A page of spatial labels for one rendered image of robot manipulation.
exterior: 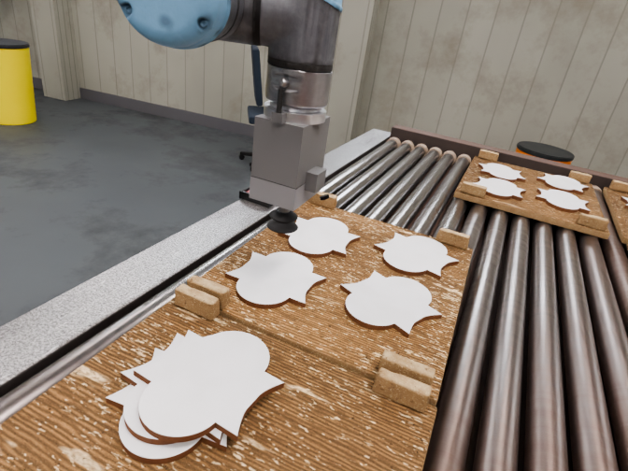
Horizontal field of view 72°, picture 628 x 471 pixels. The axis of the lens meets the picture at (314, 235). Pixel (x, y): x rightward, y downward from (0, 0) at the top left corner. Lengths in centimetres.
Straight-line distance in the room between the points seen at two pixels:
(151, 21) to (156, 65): 486
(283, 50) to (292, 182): 14
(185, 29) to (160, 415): 32
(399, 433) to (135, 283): 41
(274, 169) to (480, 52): 373
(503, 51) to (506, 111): 49
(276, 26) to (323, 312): 35
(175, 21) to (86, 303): 40
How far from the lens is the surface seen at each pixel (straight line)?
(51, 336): 61
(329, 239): 75
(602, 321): 85
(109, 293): 66
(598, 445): 60
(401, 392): 49
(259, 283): 62
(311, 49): 50
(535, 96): 426
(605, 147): 445
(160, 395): 45
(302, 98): 50
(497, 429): 55
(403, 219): 96
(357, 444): 46
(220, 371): 47
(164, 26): 36
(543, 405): 61
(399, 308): 62
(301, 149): 50
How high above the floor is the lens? 130
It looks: 28 degrees down
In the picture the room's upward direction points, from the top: 9 degrees clockwise
